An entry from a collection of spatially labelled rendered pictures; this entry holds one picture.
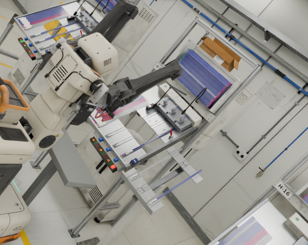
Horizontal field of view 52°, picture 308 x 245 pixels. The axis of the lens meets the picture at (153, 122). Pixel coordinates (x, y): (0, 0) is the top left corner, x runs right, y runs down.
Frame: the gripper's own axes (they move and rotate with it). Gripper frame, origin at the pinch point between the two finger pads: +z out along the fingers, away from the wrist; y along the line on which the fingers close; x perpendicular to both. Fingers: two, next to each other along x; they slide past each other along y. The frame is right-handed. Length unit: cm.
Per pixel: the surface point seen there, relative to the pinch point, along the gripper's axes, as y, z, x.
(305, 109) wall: 194, -151, -59
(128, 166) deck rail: 29.0, 10.6, -29.8
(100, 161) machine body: 68, 39, 4
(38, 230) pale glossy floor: 15, 88, -27
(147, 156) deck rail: 38.5, -3.5, -29.9
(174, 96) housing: 65, -49, 4
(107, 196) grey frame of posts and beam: 33, 38, -36
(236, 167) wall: 214, -49, -60
